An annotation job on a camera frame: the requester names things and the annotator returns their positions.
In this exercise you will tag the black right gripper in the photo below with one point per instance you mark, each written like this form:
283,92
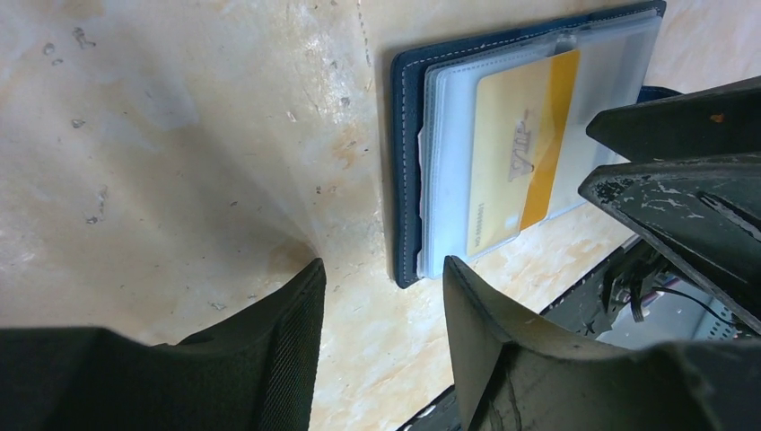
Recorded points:
701,214

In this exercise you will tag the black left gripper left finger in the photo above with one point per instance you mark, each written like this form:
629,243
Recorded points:
255,370

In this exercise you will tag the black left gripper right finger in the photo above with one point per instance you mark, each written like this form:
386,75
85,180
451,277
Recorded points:
590,385

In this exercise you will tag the dark blue card holder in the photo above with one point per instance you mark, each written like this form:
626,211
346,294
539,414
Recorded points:
433,94

